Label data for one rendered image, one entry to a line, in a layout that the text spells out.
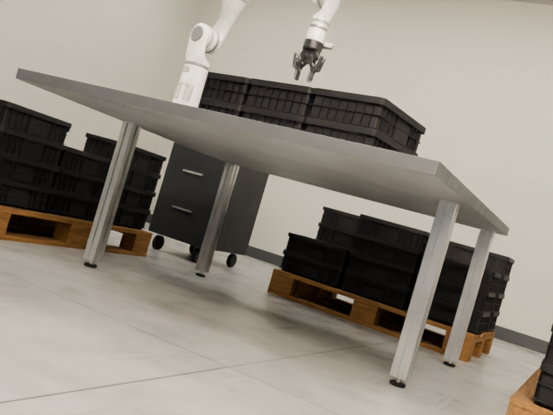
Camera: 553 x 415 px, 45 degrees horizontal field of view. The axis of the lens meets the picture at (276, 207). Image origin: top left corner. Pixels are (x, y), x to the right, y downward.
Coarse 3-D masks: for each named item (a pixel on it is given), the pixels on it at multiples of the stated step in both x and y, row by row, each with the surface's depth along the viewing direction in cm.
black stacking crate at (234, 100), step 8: (208, 80) 272; (216, 80) 270; (224, 80) 268; (208, 88) 272; (216, 88) 268; (224, 88) 267; (232, 88) 264; (240, 88) 262; (248, 88) 262; (208, 96) 271; (216, 96) 268; (224, 96) 266; (232, 96) 264; (240, 96) 262; (248, 96) 263; (240, 104) 260
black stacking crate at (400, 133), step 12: (324, 96) 240; (312, 108) 242; (324, 108) 239; (336, 108) 236; (348, 108) 234; (360, 108) 231; (372, 108) 229; (384, 108) 229; (336, 120) 235; (348, 120) 233; (360, 120) 230; (372, 120) 228; (384, 120) 231; (396, 120) 237; (384, 132) 231; (396, 132) 239; (408, 132) 248; (420, 132) 254; (408, 144) 250
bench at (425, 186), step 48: (96, 96) 228; (144, 96) 219; (192, 144) 320; (240, 144) 247; (288, 144) 201; (336, 144) 187; (384, 192) 271; (432, 192) 217; (96, 240) 292; (432, 240) 229; (480, 240) 312; (432, 288) 227
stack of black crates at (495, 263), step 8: (448, 248) 399; (456, 248) 397; (464, 248) 394; (472, 248) 392; (448, 256) 398; (456, 256) 396; (464, 256) 393; (488, 256) 388; (496, 256) 385; (504, 256) 383; (488, 264) 388; (496, 264) 385; (504, 264) 384; (512, 264) 406; (496, 272) 385; (504, 272) 387; (504, 280) 393; (496, 288) 384; (504, 288) 402; (496, 296) 383; (496, 304) 386; (496, 312) 395; (488, 320) 384; (488, 328) 387
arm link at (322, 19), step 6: (324, 0) 253; (330, 0) 252; (336, 0) 253; (324, 6) 252; (330, 6) 253; (336, 6) 254; (318, 12) 254; (324, 12) 253; (330, 12) 254; (312, 18) 256; (318, 18) 253; (324, 18) 253; (330, 18) 255; (312, 24) 254; (318, 24) 253; (324, 24) 254
